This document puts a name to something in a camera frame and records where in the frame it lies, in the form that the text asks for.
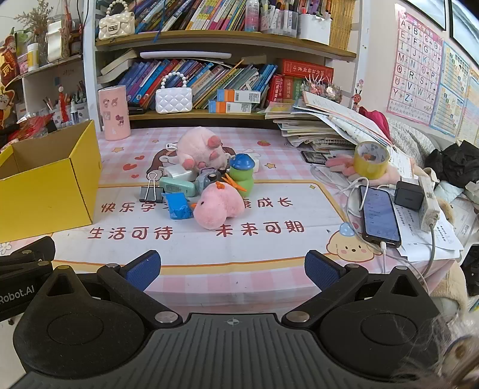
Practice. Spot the pink clear water bottle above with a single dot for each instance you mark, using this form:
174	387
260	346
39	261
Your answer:
252	15

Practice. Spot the row of blue leaning books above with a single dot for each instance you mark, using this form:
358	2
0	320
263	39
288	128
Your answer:
149	78

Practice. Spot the group of white pen cups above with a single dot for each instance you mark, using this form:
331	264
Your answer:
75	108

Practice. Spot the green toy with blue hat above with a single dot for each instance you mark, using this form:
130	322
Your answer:
241	177

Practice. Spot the small pink plush animal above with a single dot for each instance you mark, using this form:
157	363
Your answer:
217	205

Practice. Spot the white and wood bookshelf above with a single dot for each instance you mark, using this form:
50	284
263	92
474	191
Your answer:
224	37

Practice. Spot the dried flower bunch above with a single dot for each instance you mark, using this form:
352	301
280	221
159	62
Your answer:
35	17

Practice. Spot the long white tray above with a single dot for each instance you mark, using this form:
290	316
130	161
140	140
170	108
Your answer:
187	55

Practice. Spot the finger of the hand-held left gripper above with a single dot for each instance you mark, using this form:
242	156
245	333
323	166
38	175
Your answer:
26	268
37	247

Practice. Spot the orange and white carton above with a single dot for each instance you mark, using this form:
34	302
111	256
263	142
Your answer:
230	107
239	95

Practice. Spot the blue snack packet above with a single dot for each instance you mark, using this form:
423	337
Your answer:
177	207

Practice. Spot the black framed picture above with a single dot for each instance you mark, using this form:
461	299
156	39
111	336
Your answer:
466	18
426	11

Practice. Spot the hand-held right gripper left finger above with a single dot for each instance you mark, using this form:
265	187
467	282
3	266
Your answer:
144	267

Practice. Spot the stack of grey flat books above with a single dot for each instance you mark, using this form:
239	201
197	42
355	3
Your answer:
116	69

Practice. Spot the red foil wrapping pile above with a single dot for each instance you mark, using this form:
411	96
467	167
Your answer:
33	127

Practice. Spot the small black device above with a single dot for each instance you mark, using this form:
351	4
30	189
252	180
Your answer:
314	157

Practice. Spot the large pink plush pig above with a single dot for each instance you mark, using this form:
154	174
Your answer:
198	144

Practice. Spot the red ant figurine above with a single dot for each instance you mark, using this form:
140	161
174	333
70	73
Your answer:
357	99

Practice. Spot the white jar yellow label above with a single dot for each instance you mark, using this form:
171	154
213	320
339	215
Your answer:
33	58

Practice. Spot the pile of books and papers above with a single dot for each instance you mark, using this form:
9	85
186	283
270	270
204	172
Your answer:
318	123

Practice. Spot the black smartphone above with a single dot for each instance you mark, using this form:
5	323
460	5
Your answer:
378	217

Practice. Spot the black binder clip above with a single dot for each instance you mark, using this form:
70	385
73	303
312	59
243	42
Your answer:
151	194

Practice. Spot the beige plush toy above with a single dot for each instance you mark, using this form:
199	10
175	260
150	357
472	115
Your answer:
452	284

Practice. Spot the grey quilted blanket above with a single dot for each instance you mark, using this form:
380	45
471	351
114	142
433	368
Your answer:
411	138

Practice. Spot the flat pink plush toy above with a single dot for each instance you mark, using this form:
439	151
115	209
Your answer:
340	164

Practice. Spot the purple grey toy truck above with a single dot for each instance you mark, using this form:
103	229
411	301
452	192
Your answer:
205	179

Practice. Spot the pink sequin tiara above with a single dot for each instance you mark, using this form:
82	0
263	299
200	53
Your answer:
322	91

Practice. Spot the white pen holder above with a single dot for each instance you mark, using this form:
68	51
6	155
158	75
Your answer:
314	30

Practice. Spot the row of colourful thin books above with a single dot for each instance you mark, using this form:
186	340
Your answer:
187	15

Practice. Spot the magenta cloth bag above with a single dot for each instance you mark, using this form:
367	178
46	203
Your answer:
378	119

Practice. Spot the yellow bordered wall chart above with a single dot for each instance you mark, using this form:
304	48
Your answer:
472	108

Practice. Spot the blue bordered wall chart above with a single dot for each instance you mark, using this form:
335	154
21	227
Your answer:
451	89

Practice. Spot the pink alphabet wall poster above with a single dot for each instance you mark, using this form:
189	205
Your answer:
415	67

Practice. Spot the yellow cardboard box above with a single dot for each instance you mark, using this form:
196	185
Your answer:
45	194

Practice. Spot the white power strip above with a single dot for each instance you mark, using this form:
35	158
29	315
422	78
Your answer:
428	209

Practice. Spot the row of red books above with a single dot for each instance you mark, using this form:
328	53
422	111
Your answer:
284	89

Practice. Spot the pink cartoon canister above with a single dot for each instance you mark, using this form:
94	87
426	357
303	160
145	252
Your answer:
114	116

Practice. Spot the small white box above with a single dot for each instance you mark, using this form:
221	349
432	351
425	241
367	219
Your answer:
256	165

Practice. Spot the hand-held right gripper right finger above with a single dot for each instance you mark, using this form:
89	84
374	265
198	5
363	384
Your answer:
322	271

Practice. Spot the black charger block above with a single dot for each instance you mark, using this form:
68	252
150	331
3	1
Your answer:
409	194

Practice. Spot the teal plastic hand tool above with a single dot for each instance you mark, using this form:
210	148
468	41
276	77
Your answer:
176	185

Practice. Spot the loose white paper sheets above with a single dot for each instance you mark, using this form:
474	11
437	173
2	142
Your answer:
415	239

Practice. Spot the black plastic bag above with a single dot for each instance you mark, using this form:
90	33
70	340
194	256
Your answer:
456	161

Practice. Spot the stack of yellow booklets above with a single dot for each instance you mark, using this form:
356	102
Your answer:
342	22

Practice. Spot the yellow tape roll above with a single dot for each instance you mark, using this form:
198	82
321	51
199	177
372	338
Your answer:
361	166

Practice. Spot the white printed desk mat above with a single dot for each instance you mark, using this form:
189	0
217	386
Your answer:
280	232

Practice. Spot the thick red dictionary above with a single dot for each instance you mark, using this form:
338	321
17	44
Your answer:
307	71

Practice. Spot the red cartoon paper decoration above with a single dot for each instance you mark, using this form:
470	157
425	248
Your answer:
7	67

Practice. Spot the clear pen organizer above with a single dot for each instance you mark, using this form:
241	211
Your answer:
278	22

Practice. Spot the grey fuzzy fur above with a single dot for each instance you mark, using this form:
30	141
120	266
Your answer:
441	348

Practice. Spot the white side shelf unit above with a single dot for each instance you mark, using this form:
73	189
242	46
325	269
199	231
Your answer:
33	80

